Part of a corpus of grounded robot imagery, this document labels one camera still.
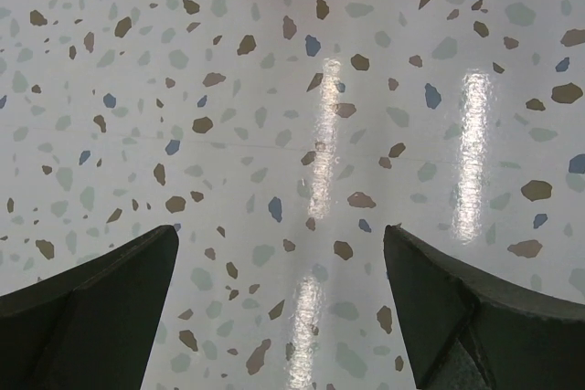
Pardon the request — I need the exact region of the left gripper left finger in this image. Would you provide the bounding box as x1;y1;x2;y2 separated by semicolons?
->
1;225;178;390

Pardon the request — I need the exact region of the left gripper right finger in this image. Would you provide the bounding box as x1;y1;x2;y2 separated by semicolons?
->
383;226;584;390

